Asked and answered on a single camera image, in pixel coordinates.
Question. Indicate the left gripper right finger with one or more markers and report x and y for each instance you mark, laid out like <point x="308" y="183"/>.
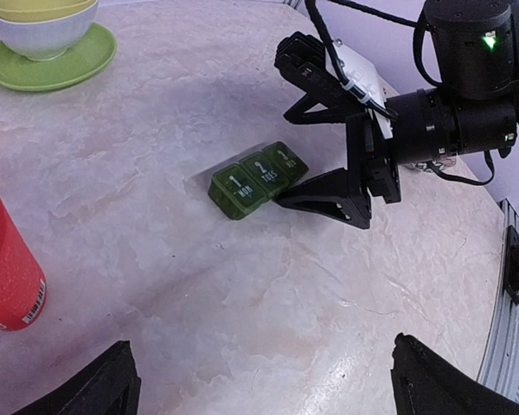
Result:
<point x="425" y="383"/>

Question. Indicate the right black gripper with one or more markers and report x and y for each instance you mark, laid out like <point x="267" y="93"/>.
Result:
<point x="345" y="194"/>

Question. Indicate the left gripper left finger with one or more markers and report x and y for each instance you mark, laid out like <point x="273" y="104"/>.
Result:
<point x="108" y="385"/>

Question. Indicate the green weekly pill organizer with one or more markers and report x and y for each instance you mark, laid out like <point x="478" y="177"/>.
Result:
<point x="255" y="178"/>

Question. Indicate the red pill bottle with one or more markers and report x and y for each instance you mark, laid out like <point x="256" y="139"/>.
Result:
<point x="23" y="286"/>

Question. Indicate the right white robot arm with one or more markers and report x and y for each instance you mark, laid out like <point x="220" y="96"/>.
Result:
<point x="472" y="107"/>

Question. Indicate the red patterned oval tin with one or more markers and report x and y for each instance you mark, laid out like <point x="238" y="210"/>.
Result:
<point x="443" y="163"/>

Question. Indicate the green saucer plate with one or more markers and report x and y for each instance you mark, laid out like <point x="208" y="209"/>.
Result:
<point x="88" y="57"/>

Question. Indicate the green and white bowl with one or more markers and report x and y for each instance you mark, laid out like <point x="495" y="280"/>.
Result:
<point x="46" y="40"/>

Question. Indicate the front aluminium rail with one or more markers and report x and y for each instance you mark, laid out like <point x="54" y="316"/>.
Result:
<point x="499" y="369"/>

